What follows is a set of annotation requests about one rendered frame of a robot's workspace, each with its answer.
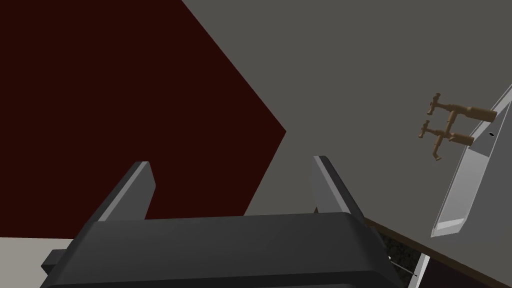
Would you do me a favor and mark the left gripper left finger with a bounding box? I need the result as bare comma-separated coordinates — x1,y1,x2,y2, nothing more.
97,161,157,223

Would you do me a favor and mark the grey metal sink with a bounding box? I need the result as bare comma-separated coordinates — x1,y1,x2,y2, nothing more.
430,83,512,239

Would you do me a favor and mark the brass faucet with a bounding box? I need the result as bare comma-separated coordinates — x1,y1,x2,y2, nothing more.
417,92,499,162

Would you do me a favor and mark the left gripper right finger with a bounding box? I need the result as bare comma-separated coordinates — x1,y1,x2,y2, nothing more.
312,155,366,222

